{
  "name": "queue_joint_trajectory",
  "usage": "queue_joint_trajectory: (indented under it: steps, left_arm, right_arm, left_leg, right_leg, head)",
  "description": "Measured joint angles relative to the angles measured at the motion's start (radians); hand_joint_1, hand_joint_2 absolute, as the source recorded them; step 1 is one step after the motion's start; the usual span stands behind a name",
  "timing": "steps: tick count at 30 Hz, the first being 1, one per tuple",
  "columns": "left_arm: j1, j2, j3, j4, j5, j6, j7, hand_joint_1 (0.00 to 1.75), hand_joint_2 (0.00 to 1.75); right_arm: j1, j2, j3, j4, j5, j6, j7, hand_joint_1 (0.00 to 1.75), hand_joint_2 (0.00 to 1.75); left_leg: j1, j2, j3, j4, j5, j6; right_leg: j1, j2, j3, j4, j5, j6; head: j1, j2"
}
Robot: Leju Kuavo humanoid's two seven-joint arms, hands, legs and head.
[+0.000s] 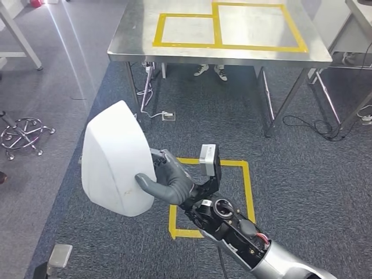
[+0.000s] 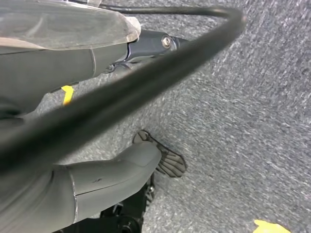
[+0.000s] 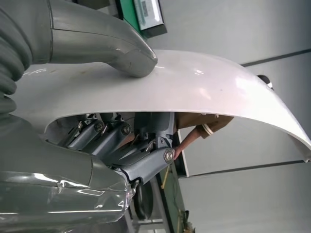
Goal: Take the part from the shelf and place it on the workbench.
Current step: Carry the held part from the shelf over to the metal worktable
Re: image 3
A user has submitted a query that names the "person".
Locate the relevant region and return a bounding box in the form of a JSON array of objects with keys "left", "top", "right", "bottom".
[{"left": 174, "top": 74, "right": 274, "bottom": 162}]

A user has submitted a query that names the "green plastic crate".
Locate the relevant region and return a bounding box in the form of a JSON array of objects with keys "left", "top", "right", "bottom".
[{"left": 116, "top": 0, "right": 168, "bottom": 39}]

